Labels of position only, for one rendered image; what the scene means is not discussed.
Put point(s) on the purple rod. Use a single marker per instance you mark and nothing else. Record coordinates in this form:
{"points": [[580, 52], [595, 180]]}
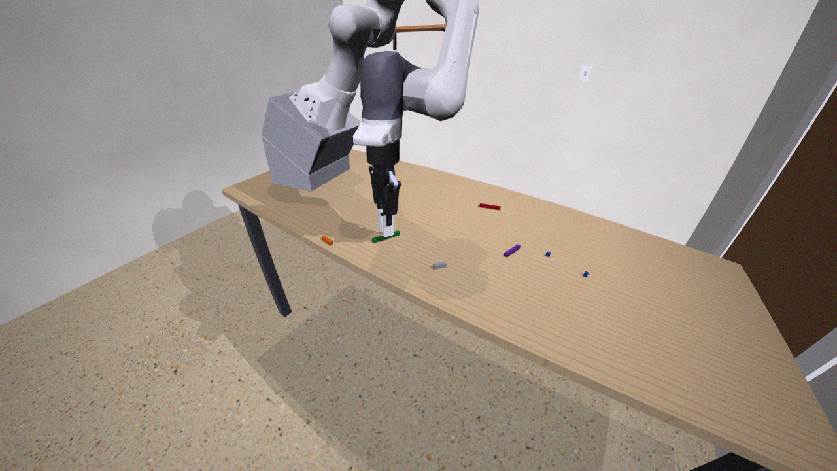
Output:
{"points": [[512, 250]]}

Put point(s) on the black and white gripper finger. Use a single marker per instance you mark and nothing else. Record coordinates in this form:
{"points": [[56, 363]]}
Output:
{"points": [[377, 195], [390, 205]]}

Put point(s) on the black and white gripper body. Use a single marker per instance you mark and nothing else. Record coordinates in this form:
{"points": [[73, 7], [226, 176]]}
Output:
{"points": [[384, 158]]}

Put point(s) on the green rod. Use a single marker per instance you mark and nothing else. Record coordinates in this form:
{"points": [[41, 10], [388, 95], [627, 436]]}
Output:
{"points": [[381, 238]]}

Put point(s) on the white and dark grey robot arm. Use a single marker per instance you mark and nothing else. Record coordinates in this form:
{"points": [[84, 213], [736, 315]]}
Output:
{"points": [[389, 84]]}

